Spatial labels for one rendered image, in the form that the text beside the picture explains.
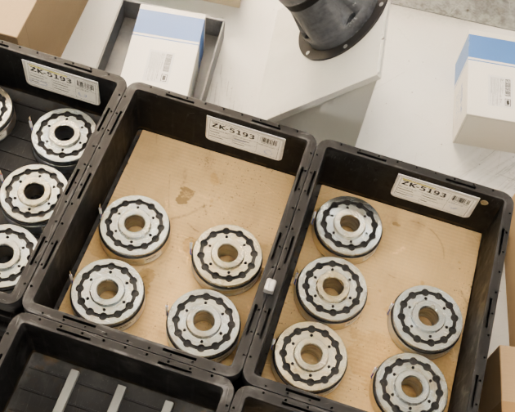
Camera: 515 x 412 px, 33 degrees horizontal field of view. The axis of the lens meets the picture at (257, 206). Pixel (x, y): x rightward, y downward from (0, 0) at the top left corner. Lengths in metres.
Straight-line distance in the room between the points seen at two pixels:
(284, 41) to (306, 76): 0.14
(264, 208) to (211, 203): 0.08
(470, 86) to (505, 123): 0.09
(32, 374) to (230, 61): 0.73
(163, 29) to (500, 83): 0.61
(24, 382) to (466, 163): 0.86
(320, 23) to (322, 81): 0.09
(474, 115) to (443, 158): 0.10
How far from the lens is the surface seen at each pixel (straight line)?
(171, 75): 1.51
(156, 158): 1.37
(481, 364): 1.18
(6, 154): 1.39
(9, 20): 1.47
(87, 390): 1.21
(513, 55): 1.68
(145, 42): 1.56
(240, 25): 1.72
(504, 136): 1.61
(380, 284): 1.30
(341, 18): 1.42
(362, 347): 1.25
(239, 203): 1.33
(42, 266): 1.17
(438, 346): 1.24
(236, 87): 1.62
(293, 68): 1.50
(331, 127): 1.46
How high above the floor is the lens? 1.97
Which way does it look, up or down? 59 degrees down
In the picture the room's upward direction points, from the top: 10 degrees clockwise
